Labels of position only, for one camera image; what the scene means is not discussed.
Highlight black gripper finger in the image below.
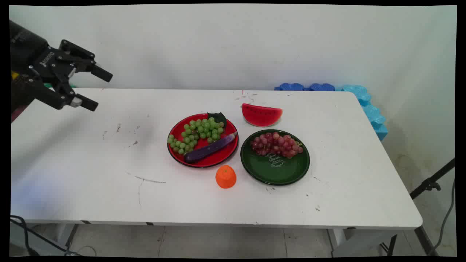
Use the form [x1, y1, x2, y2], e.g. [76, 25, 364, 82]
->
[20, 75, 99, 112]
[59, 39, 114, 83]

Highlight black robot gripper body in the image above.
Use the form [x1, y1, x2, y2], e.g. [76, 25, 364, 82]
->
[10, 20, 76, 79]

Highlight purple toy eggplant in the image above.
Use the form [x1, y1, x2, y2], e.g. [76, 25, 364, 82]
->
[184, 131, 238, 163]

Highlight green grape bunch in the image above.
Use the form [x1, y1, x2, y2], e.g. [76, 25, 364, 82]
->
[167, 117, 225, 155]

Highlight dark green grape leaf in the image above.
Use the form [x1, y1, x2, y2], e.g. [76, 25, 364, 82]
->
[207, 112, 228, 128]

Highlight red round plate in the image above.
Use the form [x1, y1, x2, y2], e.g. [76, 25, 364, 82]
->
[167, 113, 240, 168]

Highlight orange toy tangerine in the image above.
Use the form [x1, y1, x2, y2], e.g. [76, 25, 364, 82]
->
[215, 165, 237, 189]

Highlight red watermelon slice toy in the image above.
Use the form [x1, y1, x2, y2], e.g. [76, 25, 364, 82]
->
[241, 103, 283, 127]

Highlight red grape bunch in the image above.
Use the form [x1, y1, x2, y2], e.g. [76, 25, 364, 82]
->
[250, 132, 304, 159]

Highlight dark green round plate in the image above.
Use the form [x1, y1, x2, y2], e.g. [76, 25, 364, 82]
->
[240, 129, 311, 186]

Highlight light blue foam block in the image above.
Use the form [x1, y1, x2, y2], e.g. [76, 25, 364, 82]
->
[341, 84, 388, 141]

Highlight black tripod stand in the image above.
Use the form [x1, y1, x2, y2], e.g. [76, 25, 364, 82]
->
[379, 158, 456, 256]

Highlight black floor cable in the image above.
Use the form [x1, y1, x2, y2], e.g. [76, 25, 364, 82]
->
[10, 215, 82, 256]

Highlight white table leg frame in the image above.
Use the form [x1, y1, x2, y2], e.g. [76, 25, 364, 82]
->
[327, 227, 398, 257]

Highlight grey hanging cable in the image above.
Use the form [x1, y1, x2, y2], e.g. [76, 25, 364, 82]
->
[429, 178, 456, 256]

